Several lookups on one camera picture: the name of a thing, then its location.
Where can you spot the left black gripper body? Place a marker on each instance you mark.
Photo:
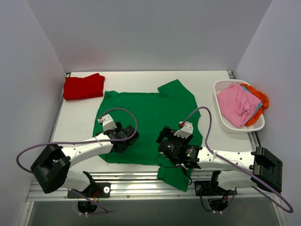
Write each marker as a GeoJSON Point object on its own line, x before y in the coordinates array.
{"type": "Point", "coordinates": [129, 132]}

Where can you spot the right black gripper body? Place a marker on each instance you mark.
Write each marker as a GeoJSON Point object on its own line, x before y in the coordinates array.
{"type": "Point", "coordinates": [162, 138]}

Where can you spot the green t-shirt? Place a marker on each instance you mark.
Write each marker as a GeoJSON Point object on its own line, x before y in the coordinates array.
{"type": "Point", "coordinates": [169, 106]}

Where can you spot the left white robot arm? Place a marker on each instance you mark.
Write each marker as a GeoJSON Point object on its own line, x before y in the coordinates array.
{"type": "Point", "coordinates": [53, 167]}

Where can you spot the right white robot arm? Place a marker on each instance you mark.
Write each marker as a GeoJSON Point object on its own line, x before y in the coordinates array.
{"type": "Point", "coordinates": [259, 168]}

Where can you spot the folded red t-shirt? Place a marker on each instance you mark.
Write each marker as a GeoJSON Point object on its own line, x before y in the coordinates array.
{"type": "Point", "coordinates": [76, 88]}

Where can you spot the pink t-shirt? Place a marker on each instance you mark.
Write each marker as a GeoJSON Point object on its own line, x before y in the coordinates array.
{"type": "Point", "coordinates": [237, 105]}

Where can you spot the white plastic laundry basket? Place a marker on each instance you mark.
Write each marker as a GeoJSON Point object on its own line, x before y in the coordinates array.
{"type": "Point", "coordinates": [223, 122]}

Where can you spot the light blue t-shirt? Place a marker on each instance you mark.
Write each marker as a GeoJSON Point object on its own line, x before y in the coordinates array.
{"type": "Point", "coordinates": [258, 106]}

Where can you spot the orange t-shirt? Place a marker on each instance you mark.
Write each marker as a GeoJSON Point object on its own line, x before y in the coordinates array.
{"type": "Point", "coordinates": [263, 98]}

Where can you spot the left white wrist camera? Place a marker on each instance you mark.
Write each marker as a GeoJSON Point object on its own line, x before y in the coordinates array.
{"type": "Point", "coordinates": [106, 122]}

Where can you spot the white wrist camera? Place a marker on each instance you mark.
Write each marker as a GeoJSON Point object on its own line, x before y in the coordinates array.
{"type": "Point", "coordinates": [186, 129]}
{"type": "Point", "coordinates": [106, 122]}

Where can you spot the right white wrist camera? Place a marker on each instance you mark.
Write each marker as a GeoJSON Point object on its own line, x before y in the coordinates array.
{"type": "Point", "coordinates": [186, 129]}

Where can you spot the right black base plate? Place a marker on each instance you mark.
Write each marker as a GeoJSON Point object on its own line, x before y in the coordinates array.
{"type": "Point", "coordinates": [208, 188]}

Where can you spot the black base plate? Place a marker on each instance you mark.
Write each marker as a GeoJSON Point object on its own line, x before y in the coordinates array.
{"type": "Point", "coordinates": [208, 188]}
{"type": "Point", "coordinates": [97, 190]}

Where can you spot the aluminium rail frame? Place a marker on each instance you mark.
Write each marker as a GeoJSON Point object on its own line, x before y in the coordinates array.
{"type": "Point", "coordinates": [76, 120]}

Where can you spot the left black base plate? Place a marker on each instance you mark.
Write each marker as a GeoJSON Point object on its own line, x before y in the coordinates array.
{"type": "Point", "coordinates": [97, 190]}

